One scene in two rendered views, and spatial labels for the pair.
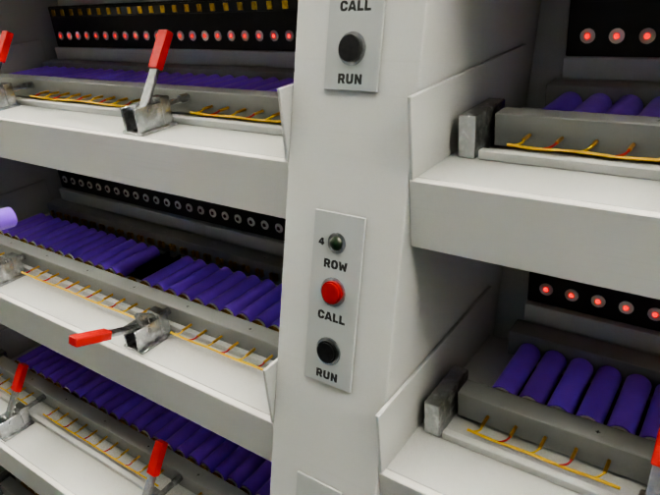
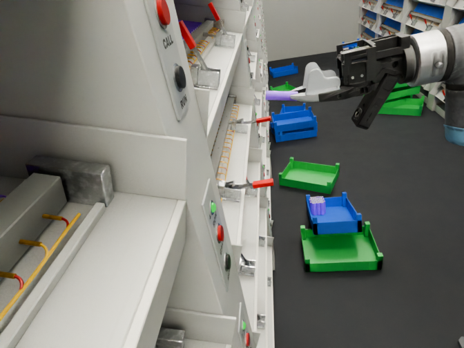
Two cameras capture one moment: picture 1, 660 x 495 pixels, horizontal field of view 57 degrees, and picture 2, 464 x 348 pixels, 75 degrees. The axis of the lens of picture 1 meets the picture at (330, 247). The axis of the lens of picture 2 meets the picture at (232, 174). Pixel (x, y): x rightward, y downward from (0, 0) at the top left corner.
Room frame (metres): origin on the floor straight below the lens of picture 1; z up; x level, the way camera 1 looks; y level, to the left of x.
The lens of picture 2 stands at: (0.85, 0.79, 1.08)
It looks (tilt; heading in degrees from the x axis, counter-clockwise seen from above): 33 degrees down; 247
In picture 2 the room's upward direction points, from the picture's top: 11 degrees counter-clockwise
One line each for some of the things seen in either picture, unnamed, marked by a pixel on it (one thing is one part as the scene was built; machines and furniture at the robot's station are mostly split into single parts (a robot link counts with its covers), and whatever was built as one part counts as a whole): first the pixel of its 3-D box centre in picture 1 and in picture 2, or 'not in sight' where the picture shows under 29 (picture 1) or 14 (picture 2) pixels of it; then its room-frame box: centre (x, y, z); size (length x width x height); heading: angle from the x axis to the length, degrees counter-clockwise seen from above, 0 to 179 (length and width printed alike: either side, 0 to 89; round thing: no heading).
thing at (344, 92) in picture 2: not in sight; (341, 90); (0.43, 0.39, 0.87); 0.09 x 0.05 x 0.02; 150
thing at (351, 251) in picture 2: not in sight; (337, 246); (0.14, 0.12, 0.04); 0.30 x 0.20 x 0.08; 146
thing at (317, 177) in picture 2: not in sight; (308, 174); (-0.13, -0.38, 0.04); 0.30 x 0.20 x 0.08; 121
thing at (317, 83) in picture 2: not in sight; (314, 84); (0.47, 0.36, 0.89); 0.09 x 0.03 x 0.06; 150
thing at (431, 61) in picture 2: not in sight; (420, 60); (0.30, 0.45, 0.90); 0.10 x 0.05 x 0.09; 56
